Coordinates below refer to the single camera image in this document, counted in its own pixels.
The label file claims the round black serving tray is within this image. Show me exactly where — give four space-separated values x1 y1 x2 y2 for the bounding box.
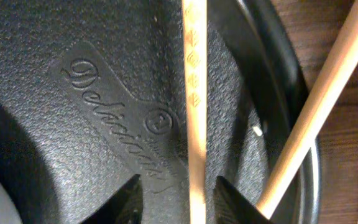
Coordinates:
0 1 308 223

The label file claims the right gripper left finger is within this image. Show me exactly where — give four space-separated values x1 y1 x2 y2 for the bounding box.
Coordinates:
83 174 144 224

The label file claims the wooden chopstick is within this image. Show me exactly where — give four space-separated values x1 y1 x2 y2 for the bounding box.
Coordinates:
256 0 358 219
182 0 208 224

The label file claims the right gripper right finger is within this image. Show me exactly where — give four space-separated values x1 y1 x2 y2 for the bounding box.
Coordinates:
213 176 272 224

